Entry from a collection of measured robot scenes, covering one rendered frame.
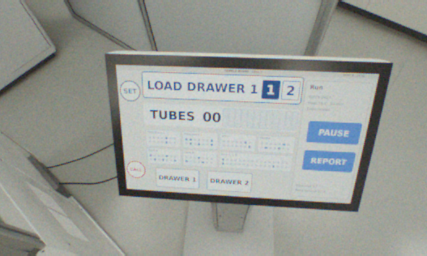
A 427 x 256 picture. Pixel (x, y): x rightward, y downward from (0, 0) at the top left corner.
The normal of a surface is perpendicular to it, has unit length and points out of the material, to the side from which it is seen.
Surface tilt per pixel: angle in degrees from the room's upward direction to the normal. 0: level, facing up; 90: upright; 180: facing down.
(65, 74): 0
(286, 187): 50
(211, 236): 3
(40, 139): 0
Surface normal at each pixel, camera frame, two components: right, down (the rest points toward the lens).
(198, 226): -0.13, -0.50
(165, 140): -0.09, 0.34
